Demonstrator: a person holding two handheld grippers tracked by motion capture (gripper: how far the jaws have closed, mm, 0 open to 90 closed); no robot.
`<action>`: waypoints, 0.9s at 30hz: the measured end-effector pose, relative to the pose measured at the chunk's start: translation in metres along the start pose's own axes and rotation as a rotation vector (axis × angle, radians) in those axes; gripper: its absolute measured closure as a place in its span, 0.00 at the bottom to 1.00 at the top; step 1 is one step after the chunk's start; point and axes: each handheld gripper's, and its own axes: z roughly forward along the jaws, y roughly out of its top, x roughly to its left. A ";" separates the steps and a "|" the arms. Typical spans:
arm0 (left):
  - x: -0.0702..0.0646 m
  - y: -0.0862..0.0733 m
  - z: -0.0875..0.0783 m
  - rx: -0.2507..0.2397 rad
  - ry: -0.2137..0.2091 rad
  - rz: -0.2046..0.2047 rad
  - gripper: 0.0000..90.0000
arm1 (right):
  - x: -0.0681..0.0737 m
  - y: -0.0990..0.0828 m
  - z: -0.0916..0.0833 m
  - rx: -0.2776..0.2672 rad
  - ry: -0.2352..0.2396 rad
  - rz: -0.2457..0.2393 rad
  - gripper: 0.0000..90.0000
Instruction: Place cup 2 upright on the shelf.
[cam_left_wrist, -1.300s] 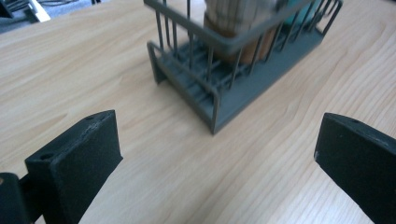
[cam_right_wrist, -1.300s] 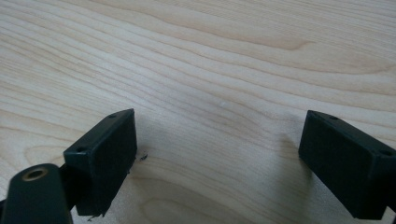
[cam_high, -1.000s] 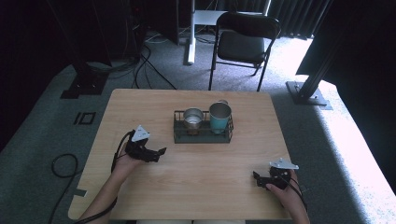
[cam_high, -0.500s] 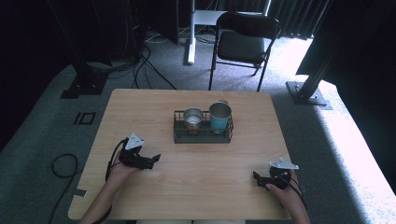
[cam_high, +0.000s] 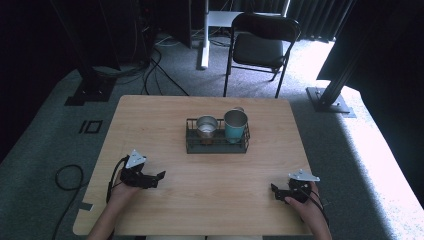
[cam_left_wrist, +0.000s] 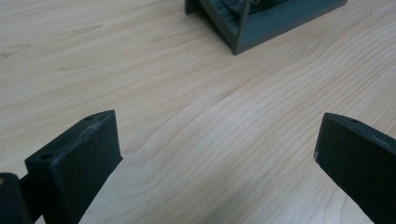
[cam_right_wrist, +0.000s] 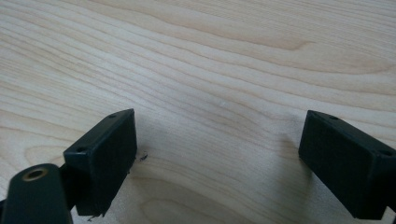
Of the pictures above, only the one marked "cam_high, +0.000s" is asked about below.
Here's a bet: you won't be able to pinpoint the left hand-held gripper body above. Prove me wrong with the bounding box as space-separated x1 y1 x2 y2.
119 149 153 189

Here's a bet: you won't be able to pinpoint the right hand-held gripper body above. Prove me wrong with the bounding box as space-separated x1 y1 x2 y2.
288 169 321 204

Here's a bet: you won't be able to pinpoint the dark wire basket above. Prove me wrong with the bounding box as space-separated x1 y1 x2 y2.
185 117 251 155

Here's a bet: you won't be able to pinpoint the short silver metal cup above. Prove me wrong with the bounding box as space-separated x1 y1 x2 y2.
195 115 219 145

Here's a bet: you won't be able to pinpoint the teal metal cup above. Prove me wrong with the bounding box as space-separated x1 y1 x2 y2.
223 109 249 145

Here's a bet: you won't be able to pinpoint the person's right hand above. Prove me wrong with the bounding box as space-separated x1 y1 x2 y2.
284 181 324 225

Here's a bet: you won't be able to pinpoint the person's left hand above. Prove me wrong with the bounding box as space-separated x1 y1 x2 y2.
109 173 143 209

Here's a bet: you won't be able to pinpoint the black metal stand with base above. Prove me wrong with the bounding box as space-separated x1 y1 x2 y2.
49 0 121 107
305 0 357 119

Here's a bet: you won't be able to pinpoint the black folding chair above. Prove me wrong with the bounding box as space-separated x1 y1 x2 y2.
222 12 302 99

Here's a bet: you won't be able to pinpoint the dark pleated curtain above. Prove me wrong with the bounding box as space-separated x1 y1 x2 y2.
286 0 355 43

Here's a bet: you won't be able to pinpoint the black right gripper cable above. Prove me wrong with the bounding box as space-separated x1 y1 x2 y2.
298 185 330 228

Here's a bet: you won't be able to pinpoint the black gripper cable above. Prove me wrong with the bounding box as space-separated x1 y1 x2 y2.
51 154 131 240
298 185 330 228

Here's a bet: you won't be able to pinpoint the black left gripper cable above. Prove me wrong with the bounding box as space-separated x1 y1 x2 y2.
51 154 131 240

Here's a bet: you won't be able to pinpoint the black floor cables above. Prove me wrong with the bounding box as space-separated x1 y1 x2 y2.
93 33 191 98

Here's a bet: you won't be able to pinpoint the white desk frame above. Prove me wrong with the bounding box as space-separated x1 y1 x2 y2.
196 0 291 70

